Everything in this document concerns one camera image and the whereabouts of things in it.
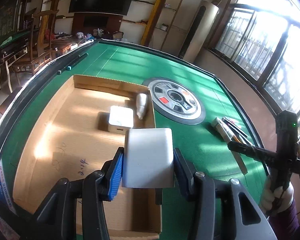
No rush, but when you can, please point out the large framed window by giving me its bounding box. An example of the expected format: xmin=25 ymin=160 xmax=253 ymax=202
xmin=207 ymin=0 xmax=300 ymax=140

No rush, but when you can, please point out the blue sticker label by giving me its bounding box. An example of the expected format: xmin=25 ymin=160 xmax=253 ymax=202
xmin=0 ymin=164 xmax=16 ymax=213

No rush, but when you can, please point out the round table control panel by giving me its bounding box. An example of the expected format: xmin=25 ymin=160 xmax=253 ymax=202
xmin=142 ymin=77 xmax=206 ymax=125

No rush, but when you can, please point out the black rod teal cap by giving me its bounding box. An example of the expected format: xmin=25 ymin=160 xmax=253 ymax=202
xmin=57 ymin=53 xmax=88 ymax=75

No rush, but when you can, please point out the cardboard tray box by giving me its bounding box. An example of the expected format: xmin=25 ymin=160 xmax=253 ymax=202
xmin=12 ymin=74 xmax=163 ymax=239

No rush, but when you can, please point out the person's right hand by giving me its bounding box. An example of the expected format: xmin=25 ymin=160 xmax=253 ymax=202
xmin=259 ymin=175 xmax=294 ymax=217

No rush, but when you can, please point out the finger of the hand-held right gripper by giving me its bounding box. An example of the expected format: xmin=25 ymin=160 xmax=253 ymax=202
xmin=227 ymin=141 xmax=280 ymax=164

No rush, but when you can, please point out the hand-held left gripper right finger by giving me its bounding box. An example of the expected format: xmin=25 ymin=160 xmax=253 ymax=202
xmin=173 ymin=148 xmax=278 ymax=240

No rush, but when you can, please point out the wooden chair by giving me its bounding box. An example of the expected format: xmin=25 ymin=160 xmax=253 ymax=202
xmin=11 ymin=10 xmax=59 ymax=80

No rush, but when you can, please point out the white rectangular box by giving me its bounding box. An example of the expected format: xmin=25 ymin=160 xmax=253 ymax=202
xmin=122 ymin=127 xmax=175 ymax=188

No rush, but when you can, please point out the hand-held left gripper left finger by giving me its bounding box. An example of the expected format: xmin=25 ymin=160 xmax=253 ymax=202
xmin=20 ymin=147 xmax=125 ymax=240

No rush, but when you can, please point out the green topped side table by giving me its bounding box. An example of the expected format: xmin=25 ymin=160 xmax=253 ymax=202
xmin=0 ymin=27 xmax=35 ymax=90

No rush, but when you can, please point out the person's right forearm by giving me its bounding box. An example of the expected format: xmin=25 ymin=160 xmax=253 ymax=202
xmin=275 ymin=197 xmax=300 ymax=240

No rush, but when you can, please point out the beige tower air conditioner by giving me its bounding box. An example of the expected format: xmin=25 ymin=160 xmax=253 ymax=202
xmin=184 ymin=0 xmax=220 ymax=63

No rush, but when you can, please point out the small white bottle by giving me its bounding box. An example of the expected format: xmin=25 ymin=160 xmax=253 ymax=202
xmin=136 ymin=93 xmax=148 ymax=120

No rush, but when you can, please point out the yellow post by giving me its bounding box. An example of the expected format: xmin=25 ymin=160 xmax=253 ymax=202
xmin=140 ymin=0 xmax=171 ymax=47

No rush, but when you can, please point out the black marker red cap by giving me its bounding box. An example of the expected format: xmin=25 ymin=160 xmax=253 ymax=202
xmin=225 ymin=121 xmax=253 ymax=145

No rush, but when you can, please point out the white square box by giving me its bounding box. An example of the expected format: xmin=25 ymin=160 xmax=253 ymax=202
xmin=107 ymin=106 xmax=135 ymax=134

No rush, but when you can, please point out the white marker pen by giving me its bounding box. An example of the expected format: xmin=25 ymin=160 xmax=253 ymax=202
xmin=211 ymin=117 xmax=248 ymax=175

